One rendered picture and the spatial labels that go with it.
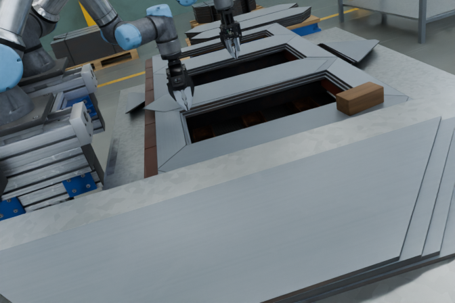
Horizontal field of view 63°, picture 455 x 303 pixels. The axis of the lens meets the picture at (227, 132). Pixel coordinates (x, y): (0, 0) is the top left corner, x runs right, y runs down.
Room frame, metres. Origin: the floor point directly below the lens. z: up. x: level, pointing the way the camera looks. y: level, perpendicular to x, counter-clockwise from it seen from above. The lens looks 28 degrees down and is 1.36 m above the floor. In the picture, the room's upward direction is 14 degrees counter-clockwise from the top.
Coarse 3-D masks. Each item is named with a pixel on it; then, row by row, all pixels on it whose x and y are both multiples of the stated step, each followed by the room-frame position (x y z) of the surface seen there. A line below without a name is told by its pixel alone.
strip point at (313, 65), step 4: (300, 60) 1.43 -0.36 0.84; (304, 60) 1.42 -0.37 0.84; (308, 60) 1.41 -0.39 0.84; (312, 60) 1.40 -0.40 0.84; (316, 60) 1.39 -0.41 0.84; (320, 60) 1.38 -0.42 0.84; (324, 60) 1.37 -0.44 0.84; (304, 64) 1.38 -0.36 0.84; (308, 64) 1.37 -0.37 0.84; (312, 64) 1.36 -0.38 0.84; (316, 64) 1.35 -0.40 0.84; (320, 64) 1.34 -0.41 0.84; (312, 68) 1.31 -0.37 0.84; (316, 68) 1.31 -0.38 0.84
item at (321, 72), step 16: (256, 32) 2.05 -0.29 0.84; (208, 48) 2.02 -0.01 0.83; (272, 48) 1.71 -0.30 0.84; (288, 48) 1.67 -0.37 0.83; (208, 64) 1.69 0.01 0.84; (224, 64) 1.68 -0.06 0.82; (288, 80) 1.26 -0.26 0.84; (304, 80) 1.26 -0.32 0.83; (336, 80) 1.18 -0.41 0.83; (240, 96) 1.25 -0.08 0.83; (256, 96) 1.24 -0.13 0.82; (192, 112) 1.22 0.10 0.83
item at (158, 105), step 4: (164, 96) 1.41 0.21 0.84; (156, 100) 1.38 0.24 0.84; (160, 100) 1.37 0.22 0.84; (164, 100) 1.36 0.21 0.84; (152, 104) 1.35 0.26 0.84; (156, 104) 1.34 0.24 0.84; (160, 104) 1.33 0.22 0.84; (164, 104) 1.32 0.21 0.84; (152, 108) 1.31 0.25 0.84; (156, 108) 1.30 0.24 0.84; (160, 108) 1.29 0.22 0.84; (164, 108) 1.28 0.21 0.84
